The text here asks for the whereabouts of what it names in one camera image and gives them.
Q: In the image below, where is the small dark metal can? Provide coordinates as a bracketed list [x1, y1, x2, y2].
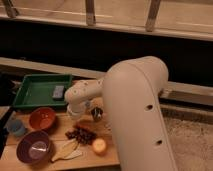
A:
[91, 107, 103, 122]

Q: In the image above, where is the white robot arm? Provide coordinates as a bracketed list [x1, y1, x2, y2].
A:
[65, 56, 178, 171]

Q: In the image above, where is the wooden spatula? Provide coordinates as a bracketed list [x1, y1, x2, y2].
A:
[51, 140, 78, 162]

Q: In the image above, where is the grey sponge block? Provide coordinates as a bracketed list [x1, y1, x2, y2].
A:
[52, 85, 65, 100]

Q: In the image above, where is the yellow apple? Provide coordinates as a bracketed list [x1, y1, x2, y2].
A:
[92, 138, 107, 155]

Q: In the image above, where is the dark red grapes bunch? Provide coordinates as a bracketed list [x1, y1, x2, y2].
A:
[65, 127, 97, 145]

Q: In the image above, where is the orange bowl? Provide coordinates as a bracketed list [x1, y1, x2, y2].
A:
[29, 107, 56, 130]

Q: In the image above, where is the blue cup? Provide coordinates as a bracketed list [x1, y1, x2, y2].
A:
[6, 119, 26, 137]

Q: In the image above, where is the orange red pepper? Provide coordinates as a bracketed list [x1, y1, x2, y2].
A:
[75, 120, 105, 131]

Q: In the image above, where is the purple bowl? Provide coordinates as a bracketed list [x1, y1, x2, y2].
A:
[16, 131, 51, 164]

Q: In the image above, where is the green plastic tray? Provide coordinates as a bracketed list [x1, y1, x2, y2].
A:
[13, 74, 73, 110]

